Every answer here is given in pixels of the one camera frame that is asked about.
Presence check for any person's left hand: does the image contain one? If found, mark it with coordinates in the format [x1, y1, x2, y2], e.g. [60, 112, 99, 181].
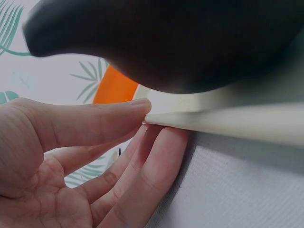
[0, 97, 190, 228]

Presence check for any cream board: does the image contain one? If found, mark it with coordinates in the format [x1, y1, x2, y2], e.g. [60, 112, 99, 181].
[134, 84, 304, 149]

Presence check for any orange curved object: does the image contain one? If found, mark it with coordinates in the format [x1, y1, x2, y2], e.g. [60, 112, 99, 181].
[92, 64, 140, 105]

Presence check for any black rounded object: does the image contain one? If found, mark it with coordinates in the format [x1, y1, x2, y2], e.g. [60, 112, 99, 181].
[22, 0, 304, 95]

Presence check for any grey fabric mat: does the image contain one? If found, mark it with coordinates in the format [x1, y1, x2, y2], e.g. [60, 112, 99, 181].
[144, 129, 304, 228]

